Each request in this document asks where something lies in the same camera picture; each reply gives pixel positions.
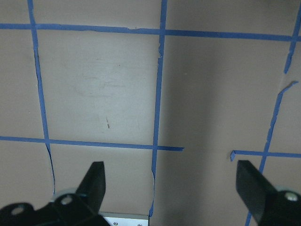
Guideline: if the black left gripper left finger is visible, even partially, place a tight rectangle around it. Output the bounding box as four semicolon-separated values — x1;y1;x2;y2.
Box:
0;161;109;226

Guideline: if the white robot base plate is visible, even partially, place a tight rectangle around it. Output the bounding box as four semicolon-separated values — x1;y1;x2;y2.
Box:
99;212;150;226

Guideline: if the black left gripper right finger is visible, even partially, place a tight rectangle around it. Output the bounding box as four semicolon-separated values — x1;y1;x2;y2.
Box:
236;160;301;226

